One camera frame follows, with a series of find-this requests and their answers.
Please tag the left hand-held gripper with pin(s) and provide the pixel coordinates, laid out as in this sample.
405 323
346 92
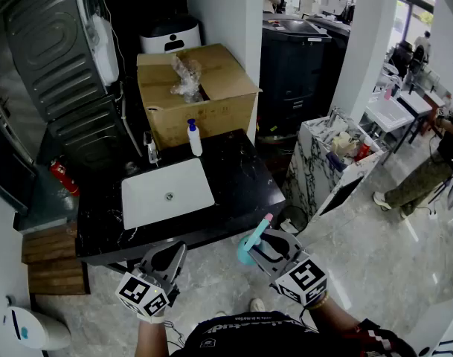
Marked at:
144 296

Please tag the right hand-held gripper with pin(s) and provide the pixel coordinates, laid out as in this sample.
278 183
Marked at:
304 283

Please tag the person's right forearm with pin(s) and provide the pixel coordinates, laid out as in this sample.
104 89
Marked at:
334 315

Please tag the person's left forearm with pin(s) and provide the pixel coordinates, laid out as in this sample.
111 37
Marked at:
151 338

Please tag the white pump bottle blue cap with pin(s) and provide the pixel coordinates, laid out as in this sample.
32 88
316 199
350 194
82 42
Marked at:
195 141

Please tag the red object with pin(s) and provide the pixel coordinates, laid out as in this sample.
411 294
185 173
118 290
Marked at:
363 151

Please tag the round black bin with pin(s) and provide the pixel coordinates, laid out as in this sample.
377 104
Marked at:
293 218

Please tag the person's white shoe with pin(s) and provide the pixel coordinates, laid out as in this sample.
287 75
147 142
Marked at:
257 305

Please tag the white rectangular sink basin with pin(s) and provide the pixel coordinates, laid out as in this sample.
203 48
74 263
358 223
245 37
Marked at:
151 195

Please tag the black marble table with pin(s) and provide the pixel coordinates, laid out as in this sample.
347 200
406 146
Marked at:
241 184

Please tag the person's black printed shirt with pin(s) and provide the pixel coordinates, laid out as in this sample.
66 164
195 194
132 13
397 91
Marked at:
270 340

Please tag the white marble-patterned sink cabinet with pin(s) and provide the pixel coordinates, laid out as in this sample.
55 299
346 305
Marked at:
308 162

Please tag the chrome faucet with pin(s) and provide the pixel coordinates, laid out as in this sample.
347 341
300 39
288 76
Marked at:
151 149

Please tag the brown wooden pallet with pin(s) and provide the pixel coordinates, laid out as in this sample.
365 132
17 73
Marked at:
51 270

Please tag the red fire extinguisher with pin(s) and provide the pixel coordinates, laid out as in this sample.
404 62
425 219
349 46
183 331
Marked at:
64 179

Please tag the white rounded floor device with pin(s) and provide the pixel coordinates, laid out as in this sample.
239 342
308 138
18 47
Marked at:
32 329

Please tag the white sink stand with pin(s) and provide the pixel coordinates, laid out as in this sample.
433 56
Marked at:
389 115

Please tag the brown cardboard box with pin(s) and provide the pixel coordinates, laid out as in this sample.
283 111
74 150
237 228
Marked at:
226 76

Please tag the clear plastic wrap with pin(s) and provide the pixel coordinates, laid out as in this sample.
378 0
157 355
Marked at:
185 78

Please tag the white bin black lid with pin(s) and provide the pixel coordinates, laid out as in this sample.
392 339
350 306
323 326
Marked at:
163 39

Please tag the grey metal appliance back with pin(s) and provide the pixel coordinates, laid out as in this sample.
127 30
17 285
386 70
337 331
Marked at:
58 61

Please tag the white wall appliance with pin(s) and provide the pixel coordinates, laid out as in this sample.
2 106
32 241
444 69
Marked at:
105 50

